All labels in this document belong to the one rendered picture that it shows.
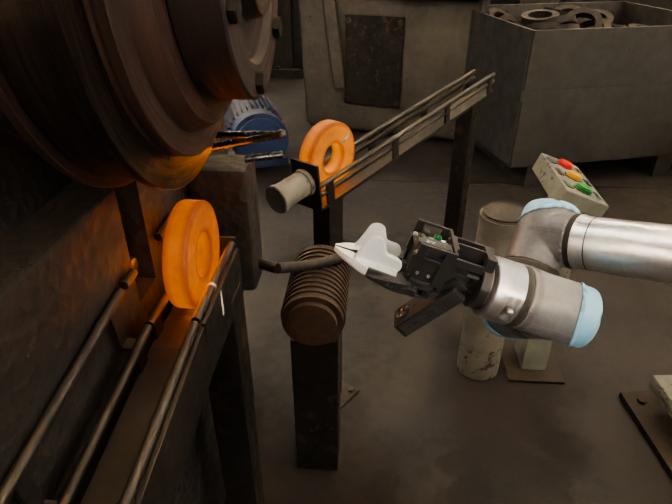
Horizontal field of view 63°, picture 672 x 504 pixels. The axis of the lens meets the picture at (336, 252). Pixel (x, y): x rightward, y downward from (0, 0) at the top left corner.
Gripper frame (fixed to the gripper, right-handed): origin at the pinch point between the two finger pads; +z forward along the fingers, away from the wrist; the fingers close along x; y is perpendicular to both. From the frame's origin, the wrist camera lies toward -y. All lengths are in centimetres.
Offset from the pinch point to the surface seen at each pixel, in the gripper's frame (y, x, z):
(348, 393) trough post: -70, -46, -22
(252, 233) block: -11.4, -16.4, 13.7
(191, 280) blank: -7.2, 6.2, 18.2
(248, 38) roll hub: 24.6, 4.9, 18.1
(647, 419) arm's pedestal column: -45, -41, -97
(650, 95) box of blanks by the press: 11, -206, -136
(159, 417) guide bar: -10.0, 26.2, 15.0
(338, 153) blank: -5.3, -49.3, 2.4
